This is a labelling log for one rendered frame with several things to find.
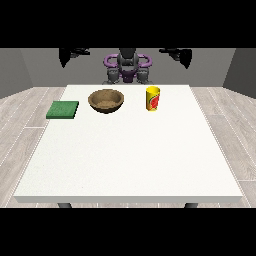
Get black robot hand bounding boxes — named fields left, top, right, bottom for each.
left=158, top=48, right=193, bottom=70
left=58, top=47, right=91, bottom=69

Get yellow cup with melon print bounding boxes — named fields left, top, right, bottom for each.
left=145, top=85, right=161, bottom=113

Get brown wooden bowl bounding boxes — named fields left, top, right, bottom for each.
left=87, top=88, right=125, bottom=115

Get grey robot trunk purple rings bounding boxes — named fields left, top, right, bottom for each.
left=101, top=47, right=155, bottom=86

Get green square pad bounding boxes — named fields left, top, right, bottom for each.
left=45, top=100, right=80, bottom=120

